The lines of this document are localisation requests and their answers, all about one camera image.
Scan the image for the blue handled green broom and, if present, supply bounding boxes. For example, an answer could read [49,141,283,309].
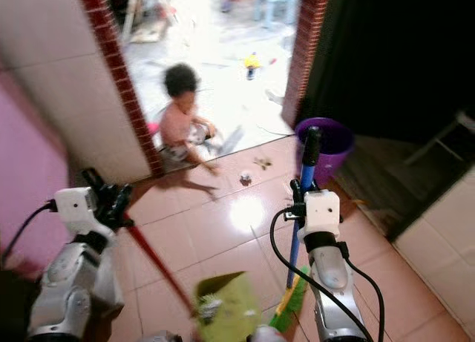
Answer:
[269,125,323,333]

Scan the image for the green dustpan with red handle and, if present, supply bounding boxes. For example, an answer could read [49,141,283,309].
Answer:
[121,222,264,342]

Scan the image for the purple plastic bucket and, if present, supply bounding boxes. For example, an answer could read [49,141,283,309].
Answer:
[293,117,355,185]

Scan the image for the pink sheet on fridge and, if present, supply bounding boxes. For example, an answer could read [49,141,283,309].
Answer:
[0,71,71,272]

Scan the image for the curly haired small child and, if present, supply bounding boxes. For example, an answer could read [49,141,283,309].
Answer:
[152,62,223,172]

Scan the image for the grey robot right leg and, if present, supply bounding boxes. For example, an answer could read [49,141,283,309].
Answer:
[249,326,286,342]

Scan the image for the grey robot leg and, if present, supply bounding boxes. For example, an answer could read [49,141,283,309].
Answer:
[249,326,286,342]
[137,331,183,342]

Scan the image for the grey robot left leg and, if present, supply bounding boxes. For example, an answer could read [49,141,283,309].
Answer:
[137,331,183,342]

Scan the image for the small yellow toy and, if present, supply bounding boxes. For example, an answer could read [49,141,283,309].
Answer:
[243,51,264,81]

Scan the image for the grey metal stand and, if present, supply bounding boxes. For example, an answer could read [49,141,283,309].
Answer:
[404,108,475,165]

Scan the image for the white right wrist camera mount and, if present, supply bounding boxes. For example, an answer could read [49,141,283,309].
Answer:
[301,190,342,243]

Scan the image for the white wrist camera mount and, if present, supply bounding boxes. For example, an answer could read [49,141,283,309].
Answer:
[53,186,108,239]
[301,190,342,243]

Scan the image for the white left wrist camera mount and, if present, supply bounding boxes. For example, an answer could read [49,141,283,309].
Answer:
[53,186,108,239]

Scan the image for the long black left arm cable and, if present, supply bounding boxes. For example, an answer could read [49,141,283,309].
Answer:
[1,200,56,269]

